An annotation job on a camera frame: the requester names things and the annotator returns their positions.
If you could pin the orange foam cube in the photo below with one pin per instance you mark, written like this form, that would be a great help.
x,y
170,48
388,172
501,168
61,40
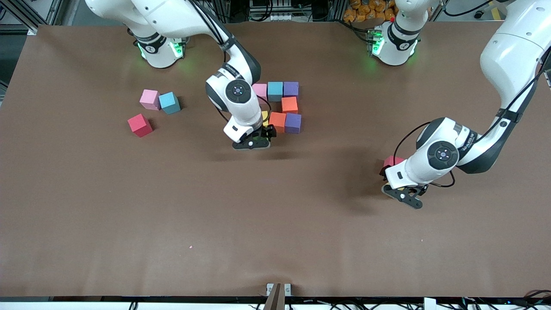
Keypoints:
x,y
277,122
289,104

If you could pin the purple foam cube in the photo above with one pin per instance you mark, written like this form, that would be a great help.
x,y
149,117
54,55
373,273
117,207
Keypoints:
x,y
293,123
291,88

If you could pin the blue foam cube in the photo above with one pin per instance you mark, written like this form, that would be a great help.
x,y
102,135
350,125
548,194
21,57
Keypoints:
x,y
275,91
169,103

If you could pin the pink foam cube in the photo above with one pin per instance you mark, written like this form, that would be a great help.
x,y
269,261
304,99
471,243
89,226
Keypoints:
x,y
150,99
260,91

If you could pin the red foam cube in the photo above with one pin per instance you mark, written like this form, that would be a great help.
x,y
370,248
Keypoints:
x,y
140,125
392,161

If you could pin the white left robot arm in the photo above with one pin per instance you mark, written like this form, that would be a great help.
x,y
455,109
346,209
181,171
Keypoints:
x,y
508,56

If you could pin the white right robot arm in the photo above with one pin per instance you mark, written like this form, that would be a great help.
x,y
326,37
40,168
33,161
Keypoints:
x,y
241,112

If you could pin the white electrical device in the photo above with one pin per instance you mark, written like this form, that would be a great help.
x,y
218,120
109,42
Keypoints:
x,y
271,17

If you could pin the orange snack bags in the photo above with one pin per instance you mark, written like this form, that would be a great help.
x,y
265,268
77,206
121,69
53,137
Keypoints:
x,y
366,13

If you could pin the metal camera pole bracket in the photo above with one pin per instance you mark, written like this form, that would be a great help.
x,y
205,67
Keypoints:
x,y
278,297

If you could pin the aluminium frame profile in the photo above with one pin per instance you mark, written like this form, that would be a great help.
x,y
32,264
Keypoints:
x,y
32,31

